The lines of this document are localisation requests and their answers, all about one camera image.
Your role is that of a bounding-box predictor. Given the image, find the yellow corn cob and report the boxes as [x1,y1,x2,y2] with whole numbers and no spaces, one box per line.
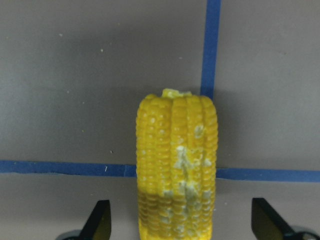
[135,88,218,240]

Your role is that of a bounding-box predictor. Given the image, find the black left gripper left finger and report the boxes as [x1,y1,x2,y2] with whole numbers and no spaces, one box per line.
[77,200,112,240]

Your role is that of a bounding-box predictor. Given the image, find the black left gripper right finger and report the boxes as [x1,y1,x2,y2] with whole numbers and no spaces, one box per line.
[251,197,302,240]

